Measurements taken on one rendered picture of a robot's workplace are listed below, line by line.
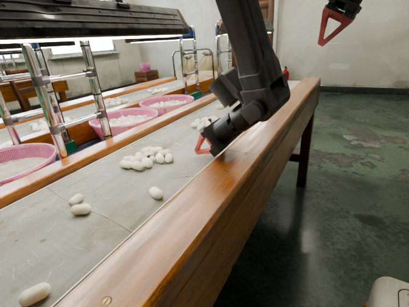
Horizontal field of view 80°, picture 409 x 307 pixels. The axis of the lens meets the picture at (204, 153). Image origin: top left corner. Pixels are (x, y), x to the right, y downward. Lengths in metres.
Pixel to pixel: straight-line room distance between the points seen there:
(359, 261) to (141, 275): 1.27
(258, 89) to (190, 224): 0.25
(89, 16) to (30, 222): 0.40
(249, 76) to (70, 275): 0.41
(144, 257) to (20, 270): 0.19
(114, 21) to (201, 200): 0.42
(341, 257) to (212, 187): 1.09
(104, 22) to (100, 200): 0.36
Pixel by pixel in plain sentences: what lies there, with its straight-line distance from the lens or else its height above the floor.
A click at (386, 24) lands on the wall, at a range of 5.10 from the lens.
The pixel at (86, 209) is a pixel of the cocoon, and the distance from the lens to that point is 0.51.
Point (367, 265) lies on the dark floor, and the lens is 1.49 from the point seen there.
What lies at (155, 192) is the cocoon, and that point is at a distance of 0.49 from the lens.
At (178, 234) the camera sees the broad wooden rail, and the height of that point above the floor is 0.76.
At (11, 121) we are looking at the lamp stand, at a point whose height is 0.84.
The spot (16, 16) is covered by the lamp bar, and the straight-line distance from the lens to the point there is 0.51.
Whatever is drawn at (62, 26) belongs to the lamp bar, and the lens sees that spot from 0.53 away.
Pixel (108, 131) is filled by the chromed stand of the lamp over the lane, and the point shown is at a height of 0.79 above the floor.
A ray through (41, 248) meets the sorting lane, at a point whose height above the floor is 0.74.
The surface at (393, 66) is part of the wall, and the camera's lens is 5.13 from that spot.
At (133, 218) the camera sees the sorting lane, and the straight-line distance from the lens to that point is 0.47.
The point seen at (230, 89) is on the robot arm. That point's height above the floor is 0.93.
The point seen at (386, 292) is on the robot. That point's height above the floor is 0.27.
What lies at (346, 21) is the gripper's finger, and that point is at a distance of 0.69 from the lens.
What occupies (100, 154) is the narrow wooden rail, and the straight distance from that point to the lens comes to 0.74.
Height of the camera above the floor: 1.02
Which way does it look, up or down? 25 degrees down
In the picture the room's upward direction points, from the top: 4 degrees counter-clockwise
